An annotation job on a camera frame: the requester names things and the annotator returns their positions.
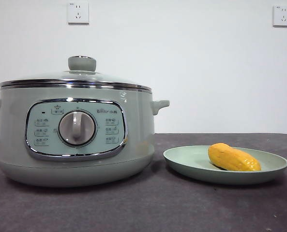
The white wall socket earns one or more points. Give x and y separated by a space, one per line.
282 15
78 12

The pale green electric steamer pot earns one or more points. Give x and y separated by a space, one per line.
138 135

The yellow corn cob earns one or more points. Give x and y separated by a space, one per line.
232 158

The pale green round plate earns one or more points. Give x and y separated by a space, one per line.
186 162

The glass lid with green knob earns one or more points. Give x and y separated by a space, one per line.
85 81

